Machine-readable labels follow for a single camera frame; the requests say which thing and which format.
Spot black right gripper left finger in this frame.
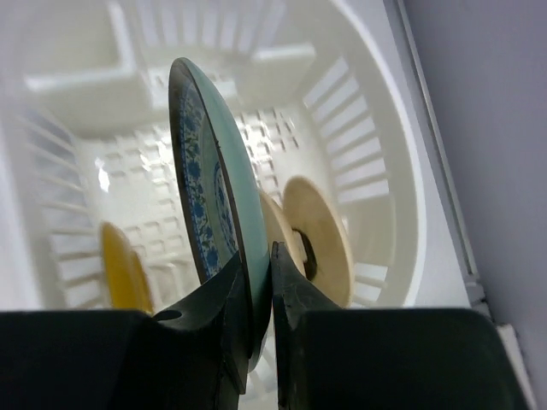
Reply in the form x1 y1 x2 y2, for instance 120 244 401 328
1 261 248 409

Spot yellow patterned plate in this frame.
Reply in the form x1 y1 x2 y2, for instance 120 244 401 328
100 221 154 314

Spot cream plate at rack end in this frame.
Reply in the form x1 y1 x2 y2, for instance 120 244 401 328
282 176 355 308

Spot white plastic dish rack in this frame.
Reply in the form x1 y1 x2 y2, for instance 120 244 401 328
1 1 466 310

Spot teal blue floral plate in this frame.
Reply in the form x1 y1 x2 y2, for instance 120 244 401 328
168 57 270 370

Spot aluminium rail at right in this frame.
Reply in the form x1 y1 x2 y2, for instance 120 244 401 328
403 1 546 408

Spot cream plate with flower print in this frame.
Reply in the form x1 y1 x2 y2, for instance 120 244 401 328
259 190 305 276

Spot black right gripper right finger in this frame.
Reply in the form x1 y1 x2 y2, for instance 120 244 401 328
271 243 528 409

